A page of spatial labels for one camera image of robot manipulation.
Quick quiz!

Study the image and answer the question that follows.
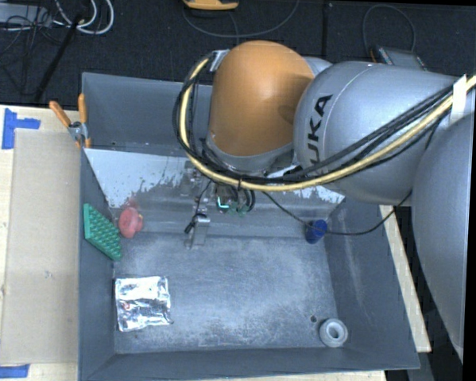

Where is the pale wood flat board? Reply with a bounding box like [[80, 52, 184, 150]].
[[0, 127, 91, 371]]

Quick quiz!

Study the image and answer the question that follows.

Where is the silver foil packet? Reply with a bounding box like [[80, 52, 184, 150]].
[[111, 274, 177, 336]]

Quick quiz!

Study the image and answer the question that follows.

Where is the green studded flat block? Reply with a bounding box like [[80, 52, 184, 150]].
[[79, 202, 126, 262]]

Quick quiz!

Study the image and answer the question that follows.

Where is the blue cylinder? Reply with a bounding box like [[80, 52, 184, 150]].
[[304, 218, 330, 245]]

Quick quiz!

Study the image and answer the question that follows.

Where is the grey metal bin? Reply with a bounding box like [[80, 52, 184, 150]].
[[65, 72, 435, 381]]

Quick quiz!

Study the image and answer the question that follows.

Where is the red toy fruit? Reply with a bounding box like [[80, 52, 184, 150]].
[[117, 206, 145, 239]]

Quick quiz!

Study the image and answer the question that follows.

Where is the grey ring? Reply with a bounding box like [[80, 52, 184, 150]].
[[317, 317, 350, 349]]

